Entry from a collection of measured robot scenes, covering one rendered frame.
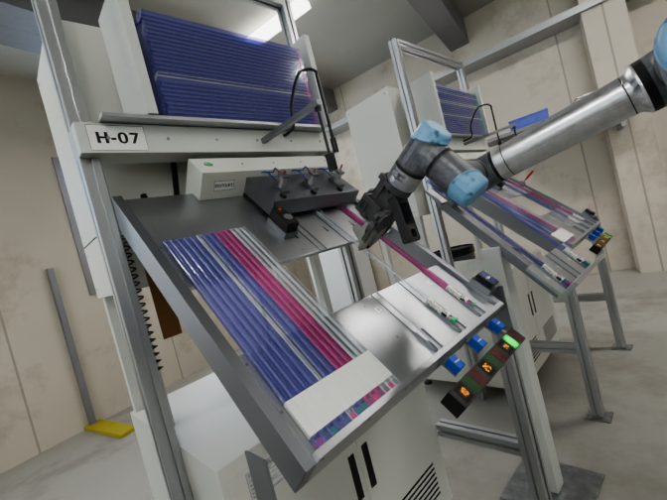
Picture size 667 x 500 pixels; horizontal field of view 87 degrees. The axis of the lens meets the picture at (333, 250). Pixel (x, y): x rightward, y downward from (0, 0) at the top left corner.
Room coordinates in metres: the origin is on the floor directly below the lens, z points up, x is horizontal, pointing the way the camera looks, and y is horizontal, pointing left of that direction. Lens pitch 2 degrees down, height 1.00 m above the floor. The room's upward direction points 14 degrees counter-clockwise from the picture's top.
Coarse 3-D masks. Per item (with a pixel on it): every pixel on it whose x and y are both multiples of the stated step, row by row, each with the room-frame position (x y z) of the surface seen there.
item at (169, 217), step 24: (144, 216) 0.80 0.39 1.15; (168, 216) 0.83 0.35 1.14; (192, 216) 0.86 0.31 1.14; (216, 216) 0.89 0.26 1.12; (240, 216) 0.92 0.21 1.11; (264, 216) 0.95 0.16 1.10; (312, 216) 1.03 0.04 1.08; (336, 216) 1.08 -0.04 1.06; (360, 216) 1.13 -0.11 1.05; (264, 240) 0.86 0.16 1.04; (288, 240) 0.89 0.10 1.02; (312, 240) 0.93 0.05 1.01; (336, 240) 0.96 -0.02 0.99; (192, 288) 0.67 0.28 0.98
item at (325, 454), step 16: (496, 304) 0.89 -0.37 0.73; (480, 320) 0.81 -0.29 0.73; (464, 336) 0.74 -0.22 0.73; (448, 352) 0.71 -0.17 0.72; (432, 368) 0.68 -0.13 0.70; (400, 384) 0.59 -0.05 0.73; (416, 384) 0.66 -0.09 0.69; (384, 400) 0.55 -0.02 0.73; (400, 400) 0.64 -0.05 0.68; (368, 416) 0.52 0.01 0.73; (352, 432) 0.50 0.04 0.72; (320, 448) 0.46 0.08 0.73; (336, 448) 0.49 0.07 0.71; (320, 464) 0.47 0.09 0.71
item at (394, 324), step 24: (432, 288) 0.91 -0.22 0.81; (456, 288) 0.94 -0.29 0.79; (336, 312) 0.72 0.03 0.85; (360, 312) 0.74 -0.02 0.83; (384, 312) 0.77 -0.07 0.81; (408, 312) 0.79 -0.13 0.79; (432, 312) 0.82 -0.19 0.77; (456, 312) 0.85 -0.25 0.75; (480, 312) 0.88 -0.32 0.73; (360, 336) 0.69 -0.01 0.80; (384, 336) 0.70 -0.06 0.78; (408, 336) 0.73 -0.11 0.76; (432, 336) 0.73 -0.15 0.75; (384, 360) 0.65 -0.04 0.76; (408, 360) 0.67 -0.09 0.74; (264, 384) 0.54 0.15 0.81
